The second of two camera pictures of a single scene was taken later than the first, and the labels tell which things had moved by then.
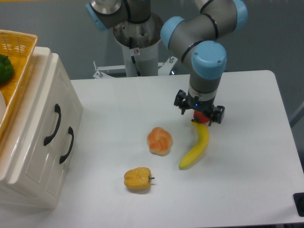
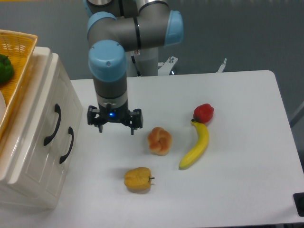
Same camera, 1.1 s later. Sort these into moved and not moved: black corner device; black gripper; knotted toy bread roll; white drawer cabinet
Moved: black gripper
Not moved: black corner device; white drawer cabinet; knotted toy bread roll
